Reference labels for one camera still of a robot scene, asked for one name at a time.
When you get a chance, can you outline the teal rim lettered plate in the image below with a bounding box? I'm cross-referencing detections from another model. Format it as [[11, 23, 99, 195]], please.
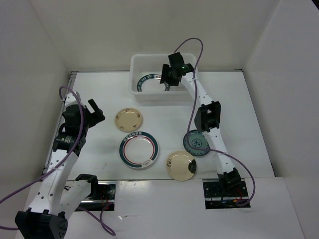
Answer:
[[137, 74, 170, 92]]

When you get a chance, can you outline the teal red ring plate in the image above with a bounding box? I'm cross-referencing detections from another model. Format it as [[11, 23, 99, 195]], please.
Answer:
[[119, 131, 159, 170]]

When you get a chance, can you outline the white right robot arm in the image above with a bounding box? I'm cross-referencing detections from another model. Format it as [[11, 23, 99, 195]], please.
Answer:
[[160, 52, 241, 196]]

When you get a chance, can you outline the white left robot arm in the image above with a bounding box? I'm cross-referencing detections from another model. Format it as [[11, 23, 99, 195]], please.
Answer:
[[15, 93, 105, 239]]

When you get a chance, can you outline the beige flower pattern plate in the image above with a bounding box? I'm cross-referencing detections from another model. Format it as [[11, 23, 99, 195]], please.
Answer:
[[115, 108, 143, 132]]

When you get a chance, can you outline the blue patterned small plate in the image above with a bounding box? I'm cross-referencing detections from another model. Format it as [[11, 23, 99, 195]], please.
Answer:
[[183, 129, 210, 157]]

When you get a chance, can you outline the beige plate with calligraphy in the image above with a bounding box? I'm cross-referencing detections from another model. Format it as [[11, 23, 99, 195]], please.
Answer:
[[165, 151, 197, 181]]

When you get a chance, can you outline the aluminium table edge rail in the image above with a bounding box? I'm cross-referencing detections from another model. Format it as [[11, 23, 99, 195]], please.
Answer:
[[42, 71, 78, 175]]

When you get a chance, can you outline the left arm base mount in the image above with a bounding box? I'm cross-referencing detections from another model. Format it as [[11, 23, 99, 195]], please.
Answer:
[[79, 181, 116, 212]]

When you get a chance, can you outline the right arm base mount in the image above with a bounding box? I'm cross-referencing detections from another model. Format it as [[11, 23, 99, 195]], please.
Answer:
[[202, 180, 250, 210]]

